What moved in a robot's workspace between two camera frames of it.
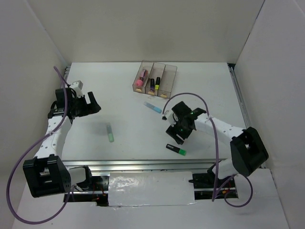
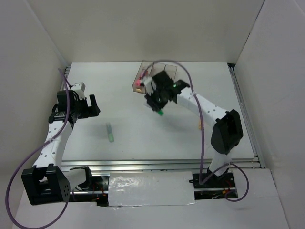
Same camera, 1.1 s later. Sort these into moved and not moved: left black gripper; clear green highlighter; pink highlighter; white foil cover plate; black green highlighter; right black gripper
Moved: black green highlighter; right black gripper
Not moved: clear green highlighter; left black gripper; pink highlighter; white foil cover plate
